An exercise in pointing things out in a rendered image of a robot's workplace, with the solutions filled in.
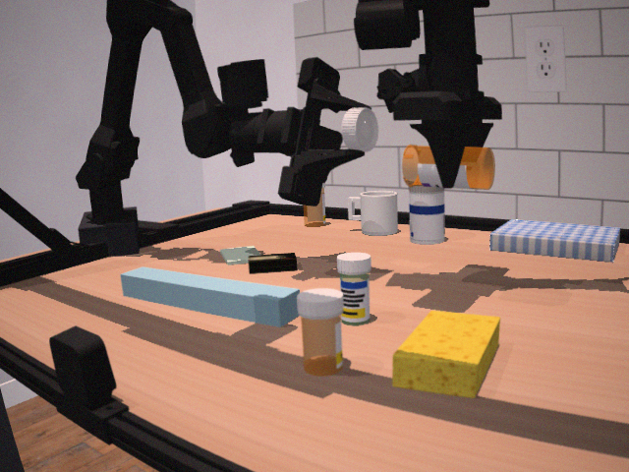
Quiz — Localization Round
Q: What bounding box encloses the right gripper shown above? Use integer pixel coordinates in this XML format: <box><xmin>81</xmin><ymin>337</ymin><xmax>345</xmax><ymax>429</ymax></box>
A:
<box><xmin>393</xmin><ymin>42</ymin><xmax>502</xmax><ymax>189</ymax></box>

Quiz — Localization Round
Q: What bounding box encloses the light blue rectangular block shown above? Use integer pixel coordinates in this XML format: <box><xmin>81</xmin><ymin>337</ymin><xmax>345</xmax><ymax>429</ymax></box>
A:
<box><xmin>121</xmin><ymin>266</ymin><xmax>300</xmax><ymax>327</ymax></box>

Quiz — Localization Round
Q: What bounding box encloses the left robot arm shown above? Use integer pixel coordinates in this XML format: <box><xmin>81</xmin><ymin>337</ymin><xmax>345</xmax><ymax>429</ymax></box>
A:
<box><xmin>76</xmin><ymin>0</ymin><xmax>268</xmax><ymax>225</ymax></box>

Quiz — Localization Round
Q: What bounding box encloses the yellow sponge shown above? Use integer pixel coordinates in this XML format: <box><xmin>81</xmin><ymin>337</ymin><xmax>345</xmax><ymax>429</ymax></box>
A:
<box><xmin>392</xmin><ymin>311</ymin><xmax>500</xmax><ymax>398</ymax></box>

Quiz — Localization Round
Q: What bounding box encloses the white can with blue stripe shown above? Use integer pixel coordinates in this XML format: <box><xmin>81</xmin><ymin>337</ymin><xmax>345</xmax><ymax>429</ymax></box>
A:
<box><xmin>409</xmin><ymin>186</ymin><xmax>445</xmax><ymax>245</ymax></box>

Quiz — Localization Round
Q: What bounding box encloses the translucent orange pill bottle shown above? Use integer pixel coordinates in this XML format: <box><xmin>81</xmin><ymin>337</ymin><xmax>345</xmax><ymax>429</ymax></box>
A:
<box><xmin>402</xmin><ymin>145</ymin><xmax>495</xmax><ymax>190</ymax></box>

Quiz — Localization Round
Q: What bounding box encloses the orange pill bottle with white cap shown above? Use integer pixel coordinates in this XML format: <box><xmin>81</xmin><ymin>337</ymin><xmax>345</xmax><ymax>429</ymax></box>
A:
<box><xmin>304</xmin><ymin>183</ymin><xmax>326</xmax><ymax>227</ymax></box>

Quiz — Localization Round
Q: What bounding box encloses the white ceramic mug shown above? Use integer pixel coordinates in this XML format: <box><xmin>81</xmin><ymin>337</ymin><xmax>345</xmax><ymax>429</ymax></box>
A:
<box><xmin>348</xmin><ymin>191</ymin><xmax>398</xmax><ymax>236</ymax></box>

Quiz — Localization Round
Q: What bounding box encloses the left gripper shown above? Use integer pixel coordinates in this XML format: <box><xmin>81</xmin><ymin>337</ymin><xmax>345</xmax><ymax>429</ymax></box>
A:
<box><xmin>254</xmin><ymin>57</ymin><xmax>372</xmax><ymax>207</ymax></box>

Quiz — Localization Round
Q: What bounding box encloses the amber pill bottle with white cap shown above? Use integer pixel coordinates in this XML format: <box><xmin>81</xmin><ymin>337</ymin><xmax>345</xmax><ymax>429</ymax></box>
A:
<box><xmin>297</xmin><ymin>288</ymin><xmax>343</xmax><ymax>377</ymax></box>

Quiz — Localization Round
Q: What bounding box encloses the grey tiled wall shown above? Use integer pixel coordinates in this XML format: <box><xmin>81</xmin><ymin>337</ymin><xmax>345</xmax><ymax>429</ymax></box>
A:
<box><xmin>293</xmin><ymin>0</ymin><xmax>629</xmax><ymax>229</ymax></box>

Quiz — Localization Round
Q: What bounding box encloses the grey ribbed bottle cap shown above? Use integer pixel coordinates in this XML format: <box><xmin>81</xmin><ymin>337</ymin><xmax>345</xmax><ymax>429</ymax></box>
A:
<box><xmin>342</xmin><ymin>107</ymin><xmax>378</xmax><ymax>152</ymax></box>

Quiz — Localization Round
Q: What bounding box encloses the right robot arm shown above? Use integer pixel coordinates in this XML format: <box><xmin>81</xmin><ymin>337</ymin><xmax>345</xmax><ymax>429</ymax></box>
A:
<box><xmin>354</xmin><ymin>0</ymin><xmax>489</xmax><ymax>113</ymax></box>

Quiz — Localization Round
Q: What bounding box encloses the white pill bottle with label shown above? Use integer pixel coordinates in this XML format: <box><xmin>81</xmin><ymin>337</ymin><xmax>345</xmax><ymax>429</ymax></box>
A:
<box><xmin>337</xmin><ymin>253</ymin><xmax>372</xmax><ymax>326</ymax></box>

